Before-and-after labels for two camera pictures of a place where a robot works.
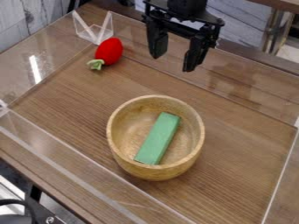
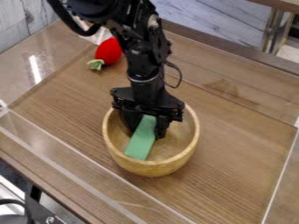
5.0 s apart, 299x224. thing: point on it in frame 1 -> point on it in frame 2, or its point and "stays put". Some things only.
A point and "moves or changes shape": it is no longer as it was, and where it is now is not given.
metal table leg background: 279,22 stays put
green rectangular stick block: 156,140 -> 144,135
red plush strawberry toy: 108,51 stays put
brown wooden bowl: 128,126 moves or changes shape
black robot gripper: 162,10 -> 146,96
